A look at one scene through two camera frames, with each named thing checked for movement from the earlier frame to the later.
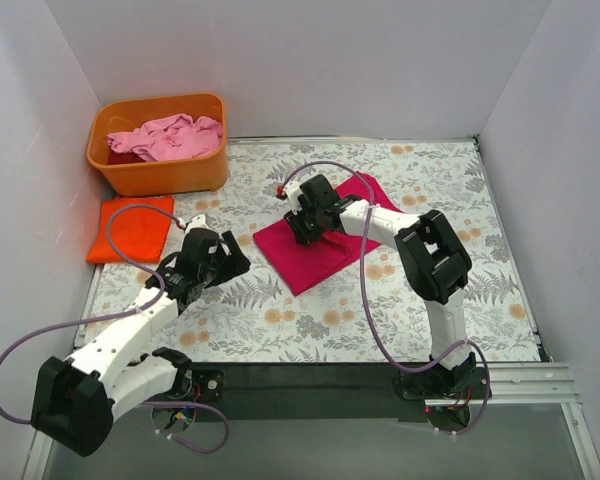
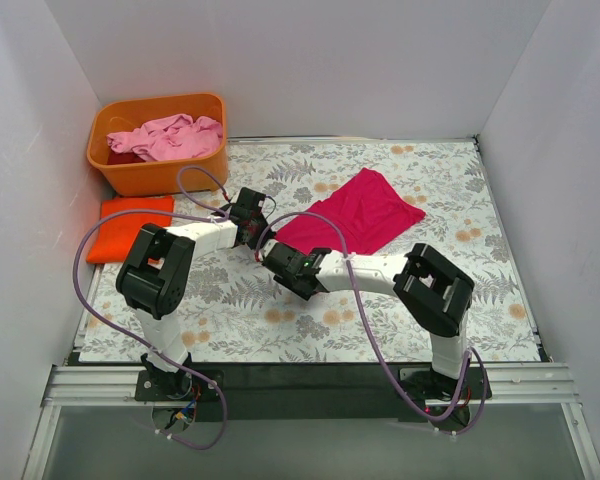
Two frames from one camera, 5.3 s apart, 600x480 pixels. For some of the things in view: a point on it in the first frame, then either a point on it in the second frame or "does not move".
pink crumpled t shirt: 170,137 does not move
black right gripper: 300,226 -> 276,257
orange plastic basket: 122,175 does not move
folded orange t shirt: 141,232 does not move
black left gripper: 227,258 -> 253,232
